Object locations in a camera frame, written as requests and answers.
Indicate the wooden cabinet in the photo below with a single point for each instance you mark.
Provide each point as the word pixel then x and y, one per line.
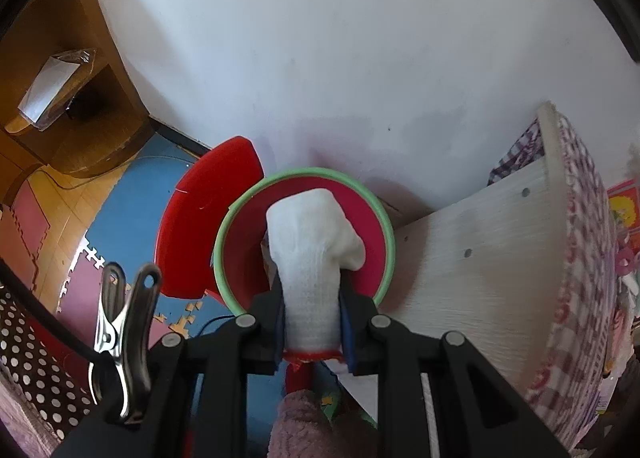
pixel 60 28

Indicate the white sock red trim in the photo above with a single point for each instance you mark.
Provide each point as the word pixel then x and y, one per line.
pixel 310 263

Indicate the red slipper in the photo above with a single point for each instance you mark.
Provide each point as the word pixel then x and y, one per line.
pixel 297 375

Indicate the red floral printed cloth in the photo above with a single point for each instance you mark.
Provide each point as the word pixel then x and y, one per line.
pixel 622 208

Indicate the pink fuzzy slipper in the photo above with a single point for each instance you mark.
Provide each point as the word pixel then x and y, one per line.
pixel 300 423

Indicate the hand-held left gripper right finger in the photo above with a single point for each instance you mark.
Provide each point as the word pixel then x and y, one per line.
pixel 347 333

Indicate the dark polka dot cloth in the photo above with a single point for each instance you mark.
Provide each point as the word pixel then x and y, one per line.
pixel 35 363

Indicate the plastic-wrapped white paper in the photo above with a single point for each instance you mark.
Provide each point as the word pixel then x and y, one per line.
pixel 50 83

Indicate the white wooden table side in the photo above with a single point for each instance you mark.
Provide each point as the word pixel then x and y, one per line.
pixel 475 263

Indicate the metal spring clip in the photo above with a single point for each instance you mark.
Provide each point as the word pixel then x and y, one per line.
pixel 125 338

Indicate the red bin green rim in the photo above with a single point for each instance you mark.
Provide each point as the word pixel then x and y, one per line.
pixel 370 233

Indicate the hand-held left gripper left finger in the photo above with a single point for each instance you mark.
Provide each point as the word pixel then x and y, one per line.
pixel 279 318

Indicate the foam puzzle floor mat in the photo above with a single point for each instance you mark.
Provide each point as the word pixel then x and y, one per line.
pixel 125 218

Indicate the checkered heart bed sheet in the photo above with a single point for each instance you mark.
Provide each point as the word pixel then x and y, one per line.
pixel 580 263

